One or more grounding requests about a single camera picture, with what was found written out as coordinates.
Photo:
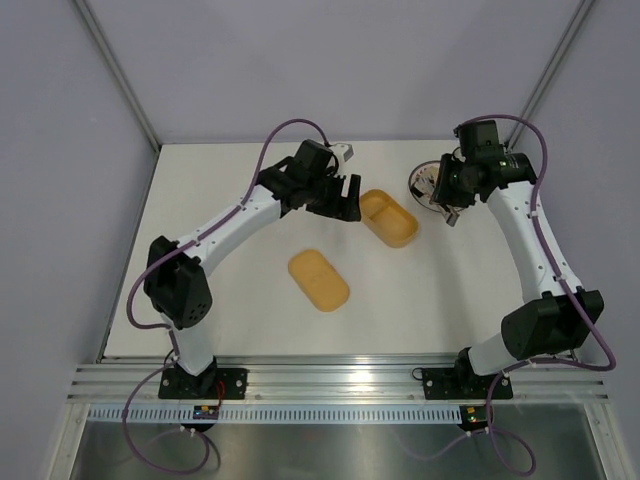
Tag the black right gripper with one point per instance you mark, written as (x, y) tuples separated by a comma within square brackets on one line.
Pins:
[(443, 194)]

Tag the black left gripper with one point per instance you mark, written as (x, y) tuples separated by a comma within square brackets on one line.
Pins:
[(345, 208)]

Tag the yellow lunch box base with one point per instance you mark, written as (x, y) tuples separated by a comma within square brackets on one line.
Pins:
[(387, 219)]

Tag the stainless steel food tongs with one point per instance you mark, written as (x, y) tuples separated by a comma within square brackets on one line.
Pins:
[(450, 214)]

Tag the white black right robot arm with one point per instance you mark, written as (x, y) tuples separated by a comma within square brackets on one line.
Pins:
[(558, 314)]

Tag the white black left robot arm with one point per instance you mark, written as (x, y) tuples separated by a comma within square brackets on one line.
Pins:
[(178, 270)]

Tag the yellow lunch box lid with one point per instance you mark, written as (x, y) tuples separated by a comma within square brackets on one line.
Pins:
[(319, 280)]

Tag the white patterned round plate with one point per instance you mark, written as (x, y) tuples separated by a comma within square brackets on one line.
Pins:
[(425, 176)]

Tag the sushi roll with seaweed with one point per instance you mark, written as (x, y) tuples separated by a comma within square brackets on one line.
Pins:
[(416, 191)]

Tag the reflective metal front panel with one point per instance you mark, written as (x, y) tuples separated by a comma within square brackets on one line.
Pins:
[(556, 439)]

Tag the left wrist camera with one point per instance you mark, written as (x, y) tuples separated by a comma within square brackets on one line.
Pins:
[(343, 151)]

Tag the aluminium rail frame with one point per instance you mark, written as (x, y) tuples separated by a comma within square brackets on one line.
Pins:
[(332, 379)]

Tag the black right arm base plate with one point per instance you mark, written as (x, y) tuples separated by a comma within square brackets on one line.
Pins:
[(451, 384)]

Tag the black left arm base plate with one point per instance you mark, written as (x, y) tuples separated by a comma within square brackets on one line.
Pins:
[(225, 383)]

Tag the right aluminium corner post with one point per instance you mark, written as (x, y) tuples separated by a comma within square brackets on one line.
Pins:
[(560, 54)]

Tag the aluminium corner post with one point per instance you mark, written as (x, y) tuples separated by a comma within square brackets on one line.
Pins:
[(560, 54), (97, 33)]

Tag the slotted white cable duct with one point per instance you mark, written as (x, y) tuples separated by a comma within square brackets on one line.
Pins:
[(279, 414)]

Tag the left aluminium corner post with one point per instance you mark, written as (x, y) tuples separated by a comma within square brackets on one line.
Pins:
[(97, 33)]

